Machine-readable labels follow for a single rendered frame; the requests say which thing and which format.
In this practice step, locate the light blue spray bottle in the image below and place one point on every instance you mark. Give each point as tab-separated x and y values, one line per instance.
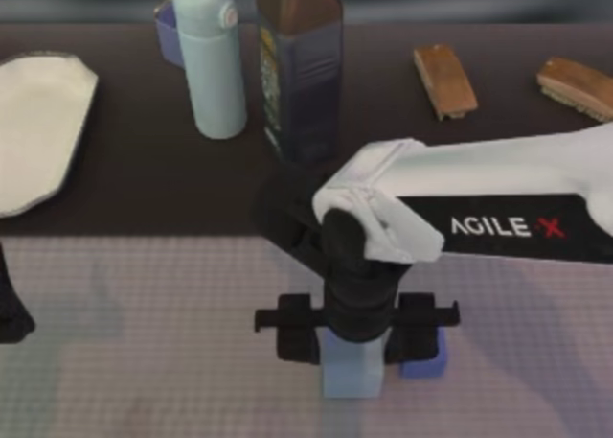
213	74

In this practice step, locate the grey checkered mat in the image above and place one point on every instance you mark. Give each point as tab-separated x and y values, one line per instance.
158	352

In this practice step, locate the wooden brush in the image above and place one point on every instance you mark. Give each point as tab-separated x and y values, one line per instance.
577	90
445	81

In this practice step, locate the white folded cloth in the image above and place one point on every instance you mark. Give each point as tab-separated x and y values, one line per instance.
40	131

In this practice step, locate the dark brown tall bottle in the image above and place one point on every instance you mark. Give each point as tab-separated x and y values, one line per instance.
301	74

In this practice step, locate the dark blue small block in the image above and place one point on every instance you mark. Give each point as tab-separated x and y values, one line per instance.
426	367

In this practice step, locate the blue plastic box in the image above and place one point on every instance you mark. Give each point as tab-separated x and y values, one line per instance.
167	30

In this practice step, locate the light blue large block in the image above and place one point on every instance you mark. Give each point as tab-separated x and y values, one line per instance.
353	368

